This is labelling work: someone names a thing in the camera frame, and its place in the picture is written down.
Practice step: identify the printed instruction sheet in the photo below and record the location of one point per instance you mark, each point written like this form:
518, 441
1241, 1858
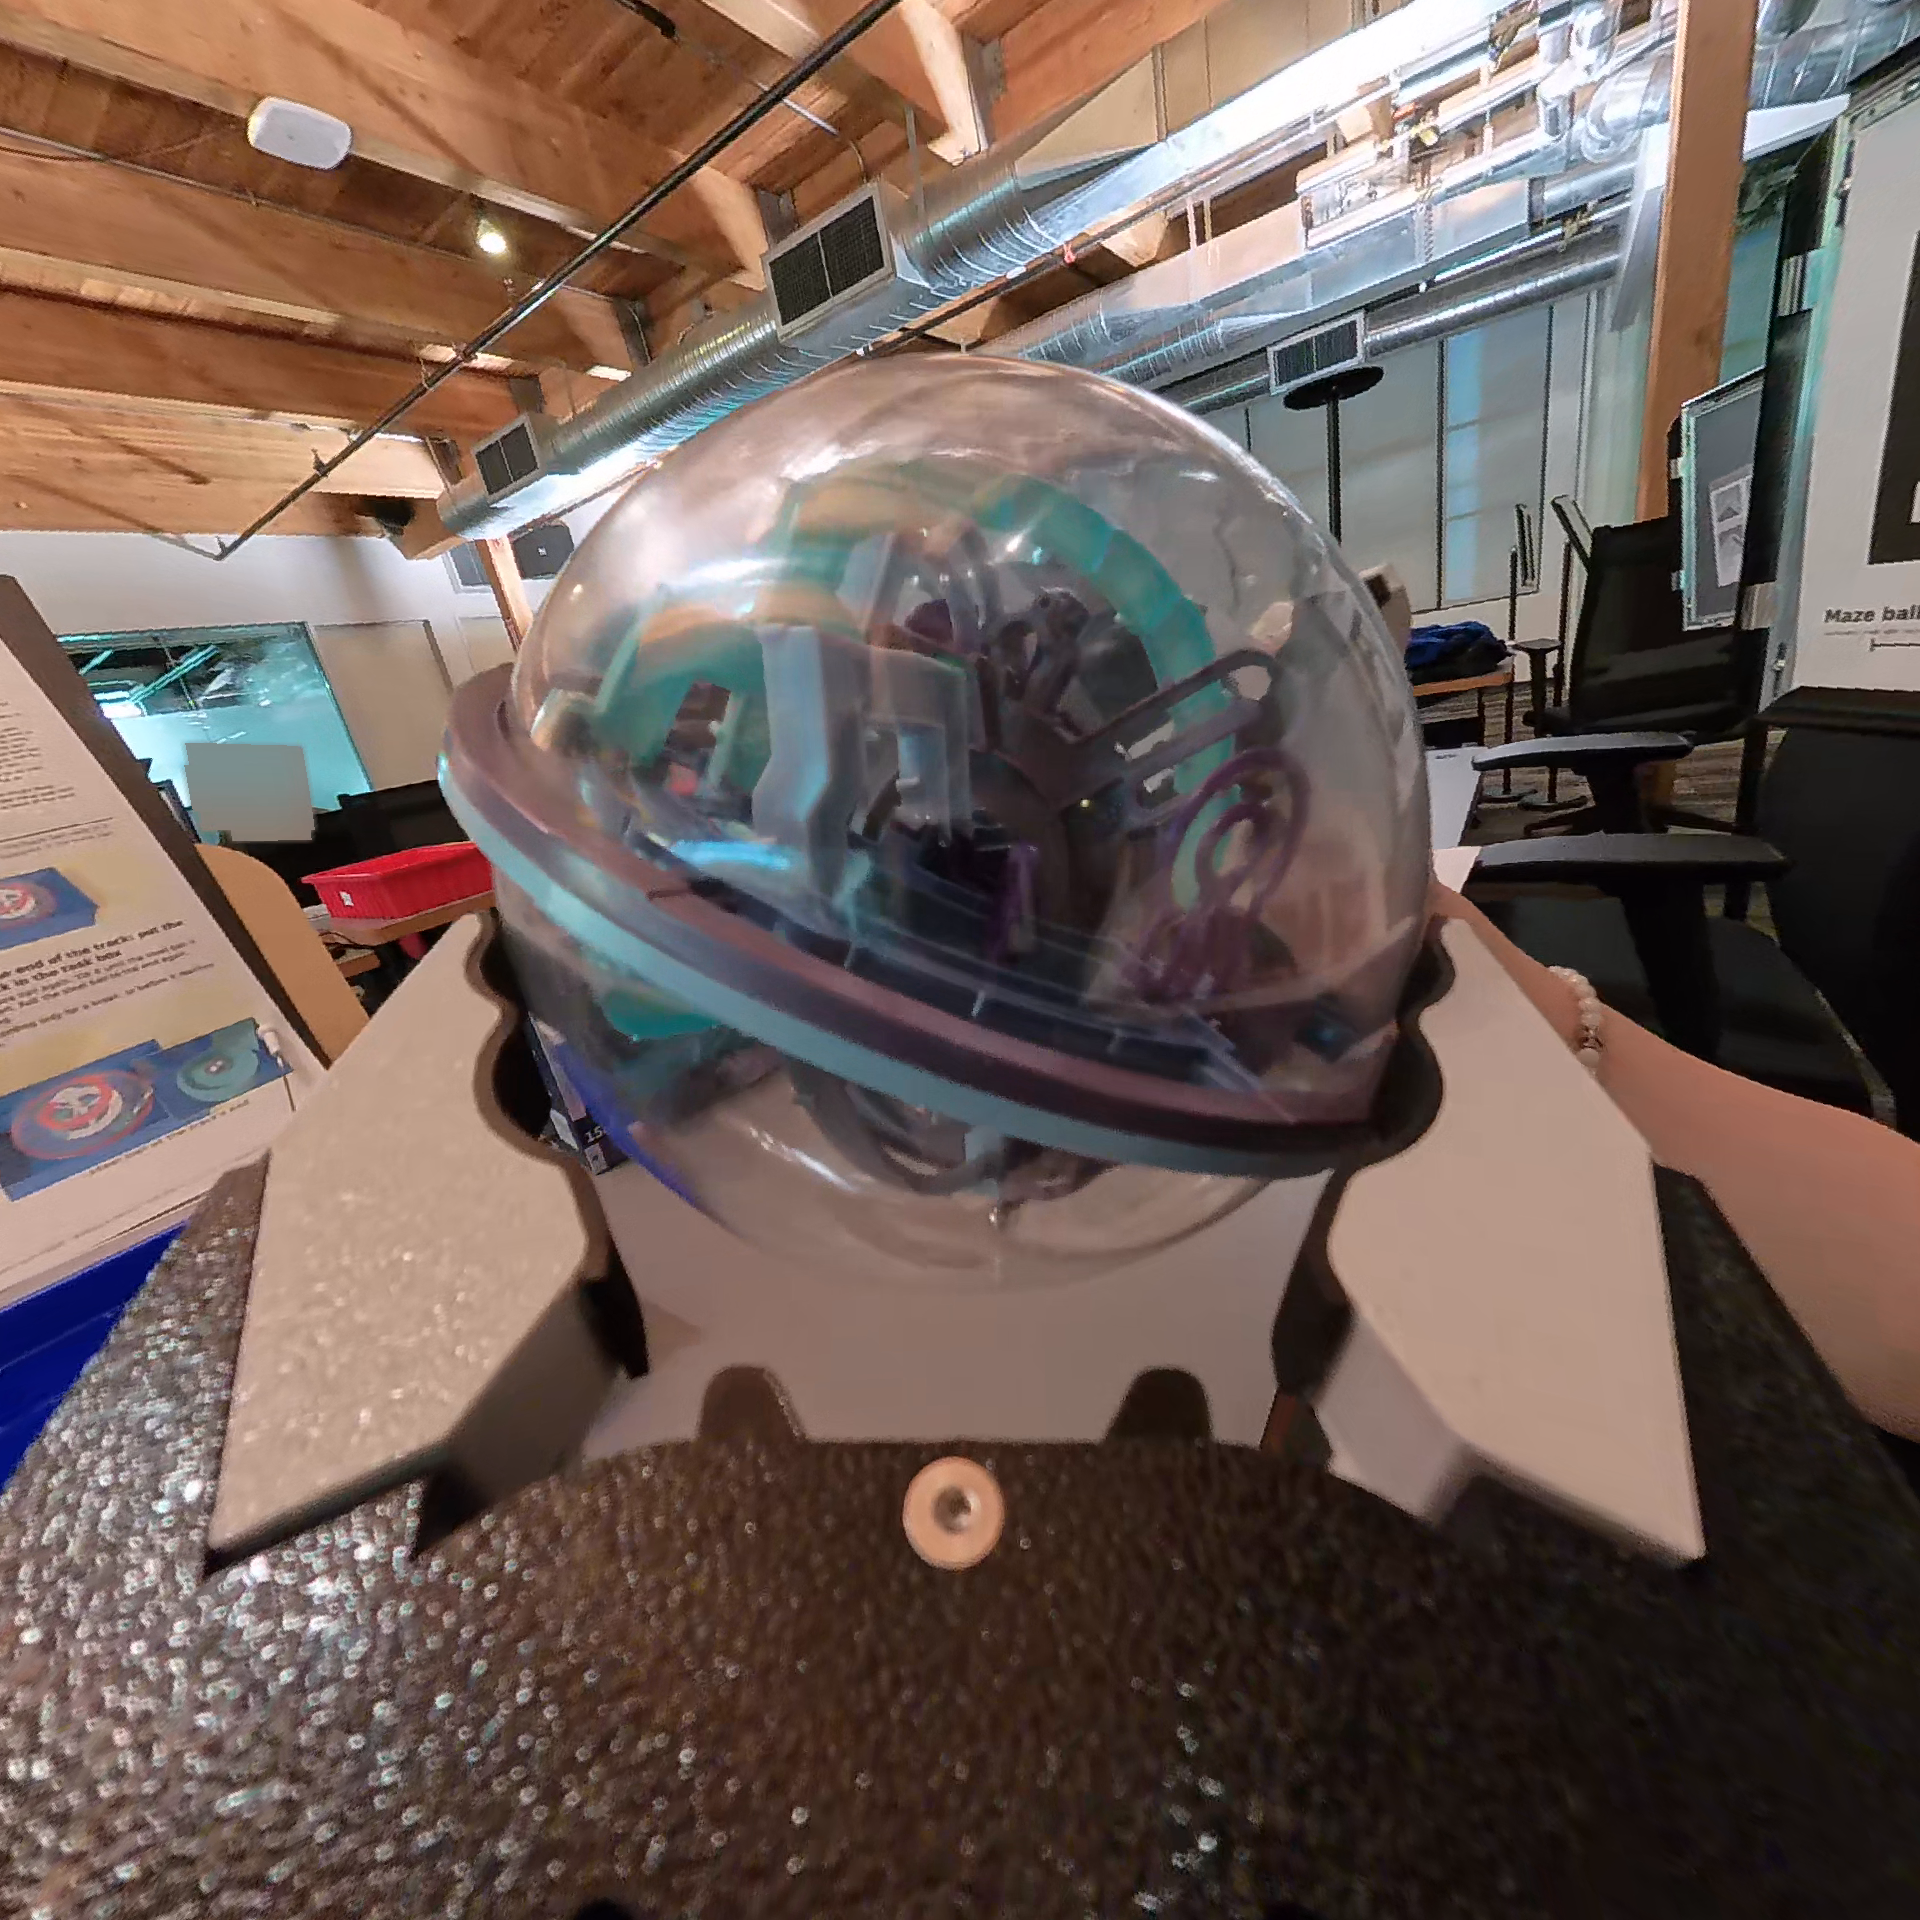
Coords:
106, 975

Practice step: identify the blue plastic bin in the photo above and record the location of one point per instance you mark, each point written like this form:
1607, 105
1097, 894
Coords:
62, 1351

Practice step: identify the red plastic bin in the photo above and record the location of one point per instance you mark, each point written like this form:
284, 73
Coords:
400, 883

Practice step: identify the silver air duct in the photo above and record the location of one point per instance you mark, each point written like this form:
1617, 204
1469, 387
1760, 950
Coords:
977, 223

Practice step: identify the dark maze ball packaging box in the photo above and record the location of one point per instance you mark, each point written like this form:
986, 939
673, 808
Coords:
586, 1117

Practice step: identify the black floor lamp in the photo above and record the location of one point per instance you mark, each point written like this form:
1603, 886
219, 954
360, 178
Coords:
1334, 449

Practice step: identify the framed panel on easel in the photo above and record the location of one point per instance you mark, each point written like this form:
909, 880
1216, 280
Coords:
1723, 511

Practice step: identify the person's right hand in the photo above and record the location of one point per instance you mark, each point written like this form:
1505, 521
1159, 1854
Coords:
1516, 959

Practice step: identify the white ceiling access point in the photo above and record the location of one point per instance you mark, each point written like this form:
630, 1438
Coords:
302, 133

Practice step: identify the person's right forearm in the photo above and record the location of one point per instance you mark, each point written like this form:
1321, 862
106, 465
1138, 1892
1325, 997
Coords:
1769, 1171

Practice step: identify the blue jacket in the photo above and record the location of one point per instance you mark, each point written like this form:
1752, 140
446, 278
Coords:
1456, 652

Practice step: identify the clear plastic maze ball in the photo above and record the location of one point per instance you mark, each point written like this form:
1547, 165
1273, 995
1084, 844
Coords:
930, 811

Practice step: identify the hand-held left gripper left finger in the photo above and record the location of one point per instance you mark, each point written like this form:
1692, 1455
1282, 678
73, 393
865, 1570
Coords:
390, 1290

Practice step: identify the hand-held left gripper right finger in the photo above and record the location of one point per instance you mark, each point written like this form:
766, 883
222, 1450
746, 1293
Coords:
1516, 1290

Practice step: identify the black wall speaker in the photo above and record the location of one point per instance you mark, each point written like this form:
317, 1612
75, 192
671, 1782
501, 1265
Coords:
544, 550

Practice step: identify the white sign board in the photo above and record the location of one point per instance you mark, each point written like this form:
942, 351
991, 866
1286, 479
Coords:
1861, 449

